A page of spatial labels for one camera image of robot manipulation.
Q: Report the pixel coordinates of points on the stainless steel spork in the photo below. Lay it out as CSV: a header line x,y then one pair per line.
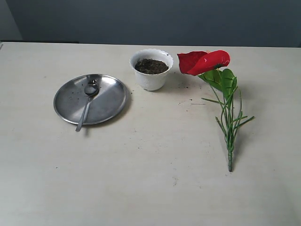
x,y
91,89

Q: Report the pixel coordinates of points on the red artificial anthurium flower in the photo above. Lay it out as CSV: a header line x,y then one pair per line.
x,y
211,67

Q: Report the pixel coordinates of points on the dark soil in pot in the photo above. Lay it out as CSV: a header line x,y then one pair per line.
x,y
151,66

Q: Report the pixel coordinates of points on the white plastic flower pot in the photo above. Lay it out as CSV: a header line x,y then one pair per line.
x,y
151,82

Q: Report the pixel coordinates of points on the round stainless steel plate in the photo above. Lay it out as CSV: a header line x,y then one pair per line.
x,y
70,99

